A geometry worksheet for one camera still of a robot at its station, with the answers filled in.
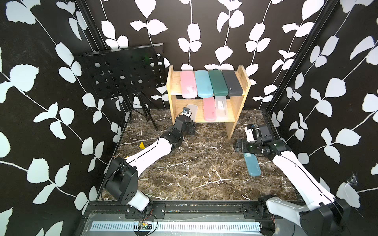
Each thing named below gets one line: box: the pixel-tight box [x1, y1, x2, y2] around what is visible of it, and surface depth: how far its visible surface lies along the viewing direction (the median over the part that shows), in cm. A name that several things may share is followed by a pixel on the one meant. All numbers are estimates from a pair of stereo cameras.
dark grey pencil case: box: [221, 69, 244, 97], surface depth 73 cm
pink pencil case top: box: [180, 70, 198, 99], surface depth 73 cm
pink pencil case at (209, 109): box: [203, 96, 217, 122], surface depth 92 cm
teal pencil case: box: [243, 152, 262, 177], surface depth 91 cm
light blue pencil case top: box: [194, 69, 214, 98], surface depth 71 cm
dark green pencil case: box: [208, 69, 229, 97], surface depth 74 cm
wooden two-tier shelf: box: [166, 64, 252, 140], surface depth 76 cm
